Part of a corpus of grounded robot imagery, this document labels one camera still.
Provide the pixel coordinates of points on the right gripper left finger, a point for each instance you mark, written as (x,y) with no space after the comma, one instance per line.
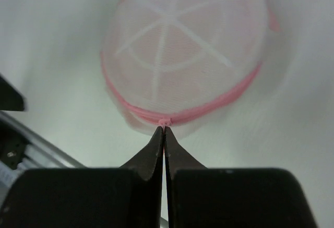
(127,196)

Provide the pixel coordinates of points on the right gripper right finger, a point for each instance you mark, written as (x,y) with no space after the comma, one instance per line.
(230,197)

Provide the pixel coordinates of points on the pink bra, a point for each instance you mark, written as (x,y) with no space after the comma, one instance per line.
(172,46)

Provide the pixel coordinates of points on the pink mesh laundry bag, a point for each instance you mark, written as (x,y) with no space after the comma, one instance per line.
(245,35)

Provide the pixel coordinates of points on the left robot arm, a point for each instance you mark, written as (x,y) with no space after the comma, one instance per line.
(10,98)

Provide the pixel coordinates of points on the aluminium mounting rail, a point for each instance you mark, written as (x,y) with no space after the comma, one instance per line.
(22,149)

